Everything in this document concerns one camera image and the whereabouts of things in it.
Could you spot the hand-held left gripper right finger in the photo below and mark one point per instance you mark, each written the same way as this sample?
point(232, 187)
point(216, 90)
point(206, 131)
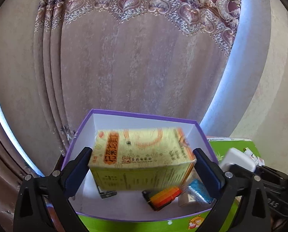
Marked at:
point(208, 171)

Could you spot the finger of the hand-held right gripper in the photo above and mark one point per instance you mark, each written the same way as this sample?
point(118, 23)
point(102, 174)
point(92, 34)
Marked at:
point(267, 174)

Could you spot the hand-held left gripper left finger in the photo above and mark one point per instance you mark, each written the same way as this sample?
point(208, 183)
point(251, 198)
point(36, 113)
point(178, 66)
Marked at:
point(78, 171)

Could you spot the white and blue medicine box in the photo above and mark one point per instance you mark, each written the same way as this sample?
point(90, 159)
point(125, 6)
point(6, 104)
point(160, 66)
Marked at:
point(199, 191)

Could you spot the white charger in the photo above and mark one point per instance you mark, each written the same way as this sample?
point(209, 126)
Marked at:
point(235, 158)

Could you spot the purple storage box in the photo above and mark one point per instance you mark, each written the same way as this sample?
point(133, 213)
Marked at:
point(124, 207)

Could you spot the yellow medicine box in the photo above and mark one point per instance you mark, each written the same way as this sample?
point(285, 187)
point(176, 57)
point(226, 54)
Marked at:
point(139, 157)

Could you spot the green printed desktop cloth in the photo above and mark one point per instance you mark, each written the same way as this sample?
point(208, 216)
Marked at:
point(134, 224)

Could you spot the small white box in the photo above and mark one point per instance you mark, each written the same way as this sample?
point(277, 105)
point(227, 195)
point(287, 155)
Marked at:
point(254, 158)

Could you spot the pink patterned curtain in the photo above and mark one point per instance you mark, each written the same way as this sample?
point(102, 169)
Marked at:
point(134, 65)

